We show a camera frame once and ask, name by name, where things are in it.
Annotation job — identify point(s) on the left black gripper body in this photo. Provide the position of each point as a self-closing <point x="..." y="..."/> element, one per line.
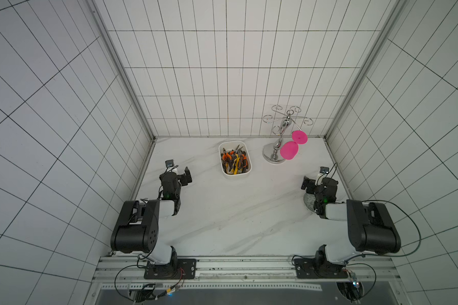
<point x="182" y="177"/>

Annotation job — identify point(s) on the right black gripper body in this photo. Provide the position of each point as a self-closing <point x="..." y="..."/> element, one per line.
<point x="310" y="185"/>

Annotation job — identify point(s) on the white plastic storage box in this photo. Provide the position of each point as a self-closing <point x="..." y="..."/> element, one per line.
<point x="245" y="166"/>

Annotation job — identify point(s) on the yellow combination pliers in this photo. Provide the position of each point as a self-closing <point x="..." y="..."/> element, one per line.
<point x="236" y="164"/>

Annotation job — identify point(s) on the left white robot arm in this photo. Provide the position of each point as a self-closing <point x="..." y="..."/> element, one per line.
<point x="137" y="228"/>

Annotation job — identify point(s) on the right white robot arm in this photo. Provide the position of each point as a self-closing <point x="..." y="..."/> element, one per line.
<point x="370" y="230"/>

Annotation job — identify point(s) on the lower pink cup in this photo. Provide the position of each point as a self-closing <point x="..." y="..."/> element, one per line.
<point x="289" y="150"/>

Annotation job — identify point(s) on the pink cup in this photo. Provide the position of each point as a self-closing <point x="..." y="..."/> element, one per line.
<point x="299" y="137"/>
<point x="289" y="150"/>

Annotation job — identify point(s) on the chrome cup holder stand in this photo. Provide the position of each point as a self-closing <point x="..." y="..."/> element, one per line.
<point x="271" y="152"/>

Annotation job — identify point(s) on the upper pink cup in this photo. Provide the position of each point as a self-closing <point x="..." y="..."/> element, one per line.
<point x="299" y="137"/>

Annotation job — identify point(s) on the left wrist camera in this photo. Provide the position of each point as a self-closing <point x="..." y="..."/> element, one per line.
<point x="169" y="164"/>

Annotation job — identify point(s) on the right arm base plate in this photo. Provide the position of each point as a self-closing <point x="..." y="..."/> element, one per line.
<point x="312" y="268"/>

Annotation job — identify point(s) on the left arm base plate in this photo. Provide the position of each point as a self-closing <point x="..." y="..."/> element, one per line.
<point x="179" y="268"/>

